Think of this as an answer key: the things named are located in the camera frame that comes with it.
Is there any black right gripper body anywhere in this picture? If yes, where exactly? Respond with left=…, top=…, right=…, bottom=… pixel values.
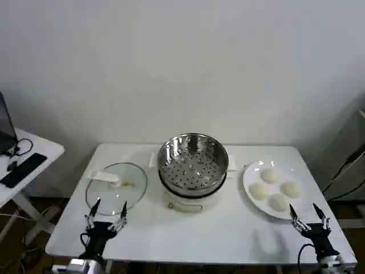
left=301, top=223, right=340, bottom=259

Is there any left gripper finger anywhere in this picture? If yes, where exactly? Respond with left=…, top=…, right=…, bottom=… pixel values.
left=107, top=200, right=128, bottom=232
left=84, top=198, right=101, bottom=231

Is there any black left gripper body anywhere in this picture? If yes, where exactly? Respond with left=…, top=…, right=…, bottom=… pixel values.
left=84, top=221, right=117, bottom=260

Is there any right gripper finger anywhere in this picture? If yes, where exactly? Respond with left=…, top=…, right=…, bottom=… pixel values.
left=312, top=202, right=332, bottom=232
left=289, top=203, right=312, bottom=232

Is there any white steamed bun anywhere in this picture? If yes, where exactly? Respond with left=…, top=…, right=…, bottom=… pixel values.
left=249, top=183, right=269, bottom=200
left=269, top=193, right=291, bottom=212
left=261, top=168, right=282, bottom=183
left=281, top=181, right=303, bottom=198

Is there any grey equipment cabinet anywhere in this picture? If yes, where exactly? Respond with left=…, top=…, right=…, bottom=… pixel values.
left=322, top=101, right=365, bottom=202

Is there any white round plate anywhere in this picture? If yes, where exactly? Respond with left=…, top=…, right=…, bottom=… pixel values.
left=242, top=160, right=313, bottom=220

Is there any white electric cooker pot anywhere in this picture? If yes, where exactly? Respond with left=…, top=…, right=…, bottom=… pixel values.
left=149, top=152, right=238, bottom=214

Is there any flat black keyboard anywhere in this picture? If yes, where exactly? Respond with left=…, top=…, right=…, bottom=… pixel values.
left=0, top=152, right=48, bottom=188

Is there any steel perforated steamer basket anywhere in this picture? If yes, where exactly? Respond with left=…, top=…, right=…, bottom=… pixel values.
left=157, top=132, right=229, bottom=192

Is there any white side table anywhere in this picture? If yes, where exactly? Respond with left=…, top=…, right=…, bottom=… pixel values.
left=0, top=127, right=65, bottom=246

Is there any dark laptop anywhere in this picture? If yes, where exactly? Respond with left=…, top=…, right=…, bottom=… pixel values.
left=0, top=91, right=18, bottom=156

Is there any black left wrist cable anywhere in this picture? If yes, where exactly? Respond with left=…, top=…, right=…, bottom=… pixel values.
left=79, top=232, right=92, bottom=259

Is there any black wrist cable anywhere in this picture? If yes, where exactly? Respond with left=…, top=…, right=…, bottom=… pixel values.
left=79, top=232, right=92, bottom=259
left=297, top=244, right=315, bottom=274

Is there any glass lid with white handle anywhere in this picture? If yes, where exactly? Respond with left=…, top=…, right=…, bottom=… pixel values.
left=85, top=162, right=148, bottom=216

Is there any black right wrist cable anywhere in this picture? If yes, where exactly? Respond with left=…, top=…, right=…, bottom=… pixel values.
left=297, top=244, right=315, bottom=274

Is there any black cabinet cable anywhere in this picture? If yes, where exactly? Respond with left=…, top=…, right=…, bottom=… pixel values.
left=322, top=148, right=365, bottom=200

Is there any white floor cable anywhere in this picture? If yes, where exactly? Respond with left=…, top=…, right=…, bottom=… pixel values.
left=0, top=212, right=35, bottom=222

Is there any looped black cable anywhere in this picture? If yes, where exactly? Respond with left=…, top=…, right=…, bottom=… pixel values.
left=5, top=138, right=34, bottom=158

